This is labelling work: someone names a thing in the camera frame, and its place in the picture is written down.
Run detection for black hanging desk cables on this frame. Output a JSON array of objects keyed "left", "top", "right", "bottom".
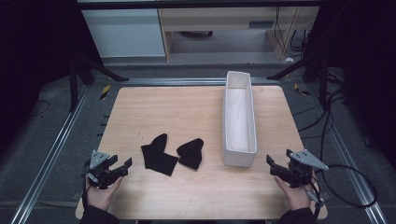
[{"left": 273, "top": 6, "right": 309, "bottom": 60}]

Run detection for thin black floor cable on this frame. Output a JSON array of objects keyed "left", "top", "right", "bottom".
[{"left": 27, "top": 99, "right": 51, "bottom": 119}]

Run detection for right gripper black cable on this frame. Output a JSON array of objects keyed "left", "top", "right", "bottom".
[{"left": 305, "top": 178, "right": 325, "bottom": 220}]

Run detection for black sock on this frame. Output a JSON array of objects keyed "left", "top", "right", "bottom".
[
  {"left": 176, "top": 137, "right": 205, "bottom": 171},
  {"left": 140, "top": 133, "right": 179, "bottom": 177}
]

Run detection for long white storage box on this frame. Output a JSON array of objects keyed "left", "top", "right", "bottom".
[{"left": 221, "top": 70, "right": 259, "bottom": 168}]

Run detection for aluminium floor rail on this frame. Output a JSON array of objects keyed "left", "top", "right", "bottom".
[
  {"left": 9, "top": 85, "right": 92, "bottom": 224},
  {"left": 306, "top": 83, "right": 390, "bottom": 224},
  {"left": 120, "top": 77, "right": 273, "bottom": 87}
]

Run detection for person's right hand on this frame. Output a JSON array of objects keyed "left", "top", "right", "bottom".
[{"left": 274, "top": 175, "right": 316, "bottom": 212}]

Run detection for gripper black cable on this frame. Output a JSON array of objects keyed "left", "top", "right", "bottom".
[
  {"left": 81, "top": 160, "right": 92, "bottom": 210},
  {"left": 305, "top": 178, "right": 325, "bottom": 220}
]

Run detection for white cabinet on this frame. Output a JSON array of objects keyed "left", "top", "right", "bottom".
[{"left": 81, "top": 8, "right": 166, "bottom": 59}]

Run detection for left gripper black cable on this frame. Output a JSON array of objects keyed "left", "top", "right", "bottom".
[{"left": 81, "top": 160, "right": 92, "bottom": 210}]

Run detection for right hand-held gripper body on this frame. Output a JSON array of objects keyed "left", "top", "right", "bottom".
[{"left": 286, "top": 148, "right": 330, "bottom": 189}]

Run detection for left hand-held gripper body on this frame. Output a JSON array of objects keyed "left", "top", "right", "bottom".
[{"left": 82, "top": 149, "right": 114, "bottom": 190}]

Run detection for black looped floor cable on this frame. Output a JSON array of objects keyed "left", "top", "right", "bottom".
[{"left": 292, "top": 88, "right": 379, "bottom": 209}]

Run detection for person's left hand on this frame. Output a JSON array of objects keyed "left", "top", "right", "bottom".
[{"left": 86, "top": 175, "right": 124, "bottom": 213}]

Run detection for black metal stand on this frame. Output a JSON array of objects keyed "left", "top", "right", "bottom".
[
  {"left": 266, "top": 46, "right": 345, "bottom": 108},
  {"left": 67, "top": 50, "right": 130, "bottom": 113}
]

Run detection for yellow black tape strip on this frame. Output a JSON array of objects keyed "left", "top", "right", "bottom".
[
  {"left": 99, "top": 84, "right": 112, "bottom": 101},
  {"left": 292, "top": 82, "right": 311, "bottom": 97}
]

